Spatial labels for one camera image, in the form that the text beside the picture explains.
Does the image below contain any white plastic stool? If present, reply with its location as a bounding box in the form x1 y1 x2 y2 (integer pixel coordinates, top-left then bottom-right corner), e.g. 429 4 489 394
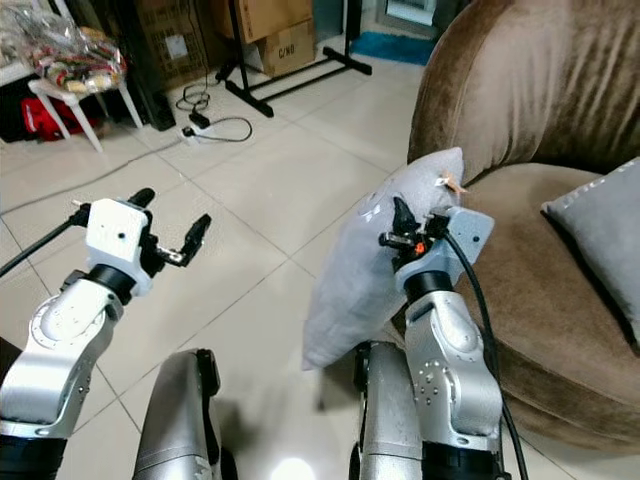
27 76 132 154

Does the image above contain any large cardboard box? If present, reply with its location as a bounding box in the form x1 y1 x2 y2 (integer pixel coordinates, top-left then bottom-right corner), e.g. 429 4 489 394
210 0 314 44

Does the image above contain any grey pillow with stitched edge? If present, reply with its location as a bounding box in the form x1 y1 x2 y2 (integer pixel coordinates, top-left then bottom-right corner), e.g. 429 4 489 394
541 157 640 348

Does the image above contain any dark furniture corner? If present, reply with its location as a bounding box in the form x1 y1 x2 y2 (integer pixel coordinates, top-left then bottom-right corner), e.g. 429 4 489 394
0 336 21 387

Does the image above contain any white table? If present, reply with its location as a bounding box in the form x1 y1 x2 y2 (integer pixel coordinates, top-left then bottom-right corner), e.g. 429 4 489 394
0 58 43 88

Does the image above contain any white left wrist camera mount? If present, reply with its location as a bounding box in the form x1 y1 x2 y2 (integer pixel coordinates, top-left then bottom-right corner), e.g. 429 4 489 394
84 197 157 278

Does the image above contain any black metal stand frame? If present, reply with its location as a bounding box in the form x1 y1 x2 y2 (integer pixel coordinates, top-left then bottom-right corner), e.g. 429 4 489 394
218 0 374 120

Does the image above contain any dark brown labelled box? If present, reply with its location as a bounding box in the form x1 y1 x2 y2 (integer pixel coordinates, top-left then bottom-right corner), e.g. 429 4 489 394
133 0 212 93

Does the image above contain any silver robot leg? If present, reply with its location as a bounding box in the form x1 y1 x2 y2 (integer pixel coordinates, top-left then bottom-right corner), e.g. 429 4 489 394
348 339 427 480
131 347 225 480

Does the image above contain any grey pillow with round patch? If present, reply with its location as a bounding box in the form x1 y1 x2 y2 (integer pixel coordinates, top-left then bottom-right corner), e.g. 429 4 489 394
301 146 467 372

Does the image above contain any thin grey floor cable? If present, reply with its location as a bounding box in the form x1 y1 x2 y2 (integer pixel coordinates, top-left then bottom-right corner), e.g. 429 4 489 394
0 138 193 217

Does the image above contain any silver right robot leg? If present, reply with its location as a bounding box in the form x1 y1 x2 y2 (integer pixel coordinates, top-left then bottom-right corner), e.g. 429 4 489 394
348 339 427 480

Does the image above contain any blue floor mat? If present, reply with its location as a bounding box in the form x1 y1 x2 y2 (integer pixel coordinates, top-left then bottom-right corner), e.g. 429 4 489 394
349 30 432 67

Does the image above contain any clear bag of snacks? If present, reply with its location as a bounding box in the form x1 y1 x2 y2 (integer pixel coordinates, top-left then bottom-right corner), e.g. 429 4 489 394
12 8 130 97

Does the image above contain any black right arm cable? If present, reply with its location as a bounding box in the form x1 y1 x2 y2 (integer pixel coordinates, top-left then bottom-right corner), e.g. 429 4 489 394
438 214 532 480

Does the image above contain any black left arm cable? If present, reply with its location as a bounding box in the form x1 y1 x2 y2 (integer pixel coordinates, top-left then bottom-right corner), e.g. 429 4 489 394
0 204 91 280

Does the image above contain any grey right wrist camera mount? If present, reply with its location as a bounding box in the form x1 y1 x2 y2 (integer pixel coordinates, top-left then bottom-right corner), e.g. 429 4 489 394
395 205 495 292

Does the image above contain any brown velvet sofa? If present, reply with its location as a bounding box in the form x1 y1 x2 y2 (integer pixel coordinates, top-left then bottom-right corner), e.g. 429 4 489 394
390 0 640 453

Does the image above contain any white power strip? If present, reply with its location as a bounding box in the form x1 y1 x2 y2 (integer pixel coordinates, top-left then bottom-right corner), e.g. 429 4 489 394
181 116 212 142

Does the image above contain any small printed cardboard box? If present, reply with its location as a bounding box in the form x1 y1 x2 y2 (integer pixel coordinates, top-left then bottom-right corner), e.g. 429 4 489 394
253 20 317 80

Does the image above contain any black power cable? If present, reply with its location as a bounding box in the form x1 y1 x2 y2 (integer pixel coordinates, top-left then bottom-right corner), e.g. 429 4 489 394
174 62 254 145

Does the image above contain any silver left robot leg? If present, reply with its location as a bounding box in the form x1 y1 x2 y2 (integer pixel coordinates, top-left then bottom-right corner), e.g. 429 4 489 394
131 347 225 480

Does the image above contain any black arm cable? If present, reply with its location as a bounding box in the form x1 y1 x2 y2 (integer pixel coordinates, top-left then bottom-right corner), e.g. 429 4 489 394
0 204 91 280
438 214 532 480

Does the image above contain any red bag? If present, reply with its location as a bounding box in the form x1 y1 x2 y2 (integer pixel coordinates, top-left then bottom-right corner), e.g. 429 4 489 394
20 94 93 142

